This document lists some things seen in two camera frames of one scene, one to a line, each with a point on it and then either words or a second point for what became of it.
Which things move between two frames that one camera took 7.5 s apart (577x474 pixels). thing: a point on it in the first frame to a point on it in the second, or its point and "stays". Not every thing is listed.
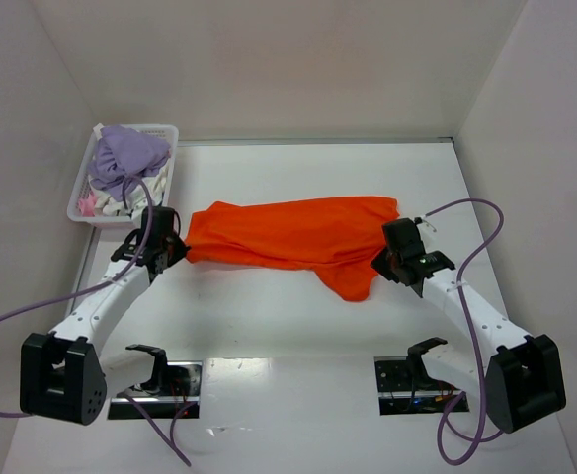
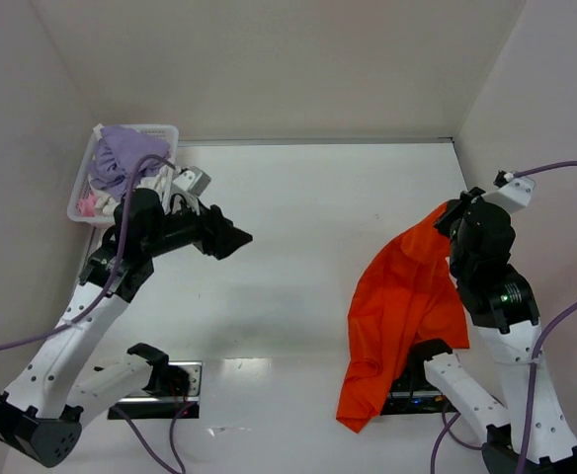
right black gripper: [387, 262] to [455, 213]
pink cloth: [88, 205] stays
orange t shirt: [337, 239] to [408, 292]
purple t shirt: [123, 153] stays
